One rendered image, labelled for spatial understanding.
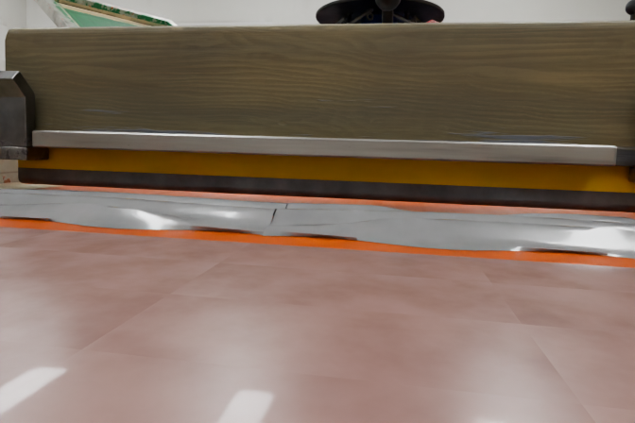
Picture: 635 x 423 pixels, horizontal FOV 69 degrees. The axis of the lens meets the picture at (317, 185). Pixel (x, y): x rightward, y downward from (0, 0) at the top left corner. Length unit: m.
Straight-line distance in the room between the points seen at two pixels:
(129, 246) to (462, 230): 0.12
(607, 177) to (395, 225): 0.14
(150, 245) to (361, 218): 0.09
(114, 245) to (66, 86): 0.18
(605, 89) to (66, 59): 0.31
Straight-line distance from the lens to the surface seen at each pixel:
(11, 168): 0.45
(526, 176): 0.28
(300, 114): 0.27
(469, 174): 0.27
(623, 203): 0.30
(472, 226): 0.19
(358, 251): 0.16
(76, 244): 0.17
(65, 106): 0.33
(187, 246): 0.16
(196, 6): 5.02
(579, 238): 0.19
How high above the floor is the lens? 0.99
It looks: 4 degrees down
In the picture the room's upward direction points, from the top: 2 degrees clockwise
